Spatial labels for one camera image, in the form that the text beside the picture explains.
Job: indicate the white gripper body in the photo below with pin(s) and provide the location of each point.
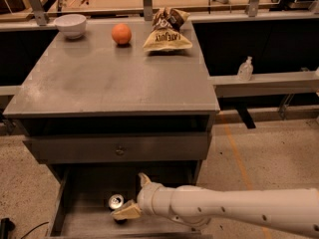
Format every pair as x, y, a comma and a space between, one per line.
146, 198

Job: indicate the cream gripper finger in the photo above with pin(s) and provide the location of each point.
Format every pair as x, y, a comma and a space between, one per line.
130, 210
145, 180

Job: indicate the blue pepsi can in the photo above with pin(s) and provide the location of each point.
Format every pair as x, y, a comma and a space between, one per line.
116, 201

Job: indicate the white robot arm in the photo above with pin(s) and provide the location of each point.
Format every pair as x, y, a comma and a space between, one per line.
290, 210

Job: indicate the open grey middle drawer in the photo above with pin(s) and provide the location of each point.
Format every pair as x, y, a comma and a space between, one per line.
83, 210

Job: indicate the grey top drawer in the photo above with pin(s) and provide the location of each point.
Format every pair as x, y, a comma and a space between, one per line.
118, 148

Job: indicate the grey drawer cabinet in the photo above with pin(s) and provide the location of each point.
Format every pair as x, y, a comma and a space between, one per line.
92, 86

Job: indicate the yellow brown chip bag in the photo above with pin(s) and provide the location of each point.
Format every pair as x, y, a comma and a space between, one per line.
166, 35

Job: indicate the clear sanitizer bottle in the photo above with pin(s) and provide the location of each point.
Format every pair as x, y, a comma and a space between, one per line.
245, 70

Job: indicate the orange fruit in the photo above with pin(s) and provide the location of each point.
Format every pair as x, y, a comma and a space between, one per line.
121, 34

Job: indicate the white bowl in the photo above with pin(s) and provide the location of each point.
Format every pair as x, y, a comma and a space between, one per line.
72, 25

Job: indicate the grey metal rail shelf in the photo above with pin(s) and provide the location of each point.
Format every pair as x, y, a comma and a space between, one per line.
266, 84

